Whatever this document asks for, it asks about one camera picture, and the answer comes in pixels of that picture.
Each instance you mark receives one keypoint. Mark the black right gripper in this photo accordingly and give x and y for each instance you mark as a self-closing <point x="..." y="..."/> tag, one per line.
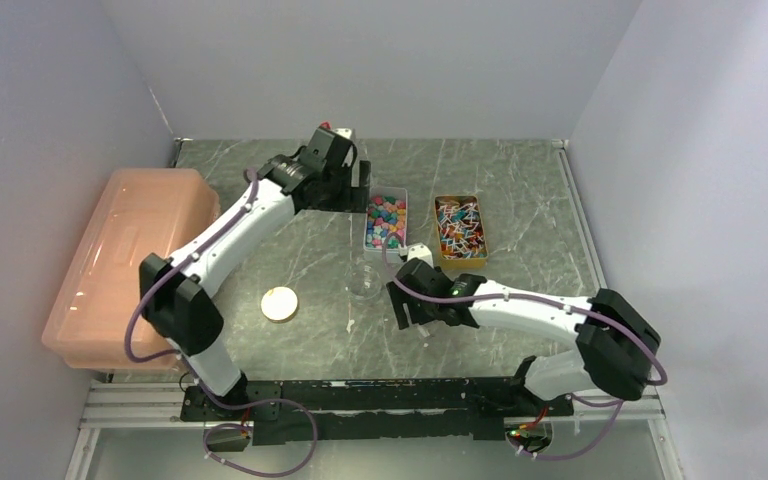
<point x="400" y="296"/>

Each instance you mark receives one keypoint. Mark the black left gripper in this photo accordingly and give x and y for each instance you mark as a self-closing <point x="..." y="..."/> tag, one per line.
<point x="354" y="199"/>

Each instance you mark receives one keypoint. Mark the white tin of pastel candies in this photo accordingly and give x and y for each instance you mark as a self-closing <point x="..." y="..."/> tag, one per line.
<point x="385" y="223"/>

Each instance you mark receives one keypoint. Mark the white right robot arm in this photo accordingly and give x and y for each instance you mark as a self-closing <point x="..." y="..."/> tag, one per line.
<point x="610" y="346"/>

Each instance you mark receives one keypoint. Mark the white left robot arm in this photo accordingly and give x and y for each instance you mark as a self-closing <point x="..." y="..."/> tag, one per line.
<point x="176" y="290"/>

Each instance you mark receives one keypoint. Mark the clear plastic cup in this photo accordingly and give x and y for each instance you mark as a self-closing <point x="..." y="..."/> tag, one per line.
<point x="363" y="283"/>

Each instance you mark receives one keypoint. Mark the gold tin of lollipops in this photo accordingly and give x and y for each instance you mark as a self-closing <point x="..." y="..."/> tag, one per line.
<point x="460" y="231"/>

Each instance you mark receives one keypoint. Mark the gold round lid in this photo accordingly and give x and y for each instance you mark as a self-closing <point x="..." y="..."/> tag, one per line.
<point x="279" y="304"/>

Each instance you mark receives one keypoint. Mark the orange translucent storage box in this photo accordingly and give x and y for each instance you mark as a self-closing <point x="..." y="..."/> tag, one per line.
<point x="140" y="211"/>

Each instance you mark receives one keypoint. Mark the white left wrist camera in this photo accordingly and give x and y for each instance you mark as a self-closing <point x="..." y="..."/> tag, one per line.
<point x="345" y="132"/>

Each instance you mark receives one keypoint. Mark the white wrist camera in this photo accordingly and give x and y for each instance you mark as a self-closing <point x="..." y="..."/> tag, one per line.
<point x="345" y="132"/>
<point x="419" y="252"/>

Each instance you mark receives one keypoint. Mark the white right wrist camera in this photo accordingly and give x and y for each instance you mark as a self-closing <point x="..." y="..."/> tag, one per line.
<point x="419" y="252"/>

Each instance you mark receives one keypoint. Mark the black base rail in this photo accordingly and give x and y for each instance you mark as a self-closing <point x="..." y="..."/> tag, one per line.
<point x="480" y="408"/>

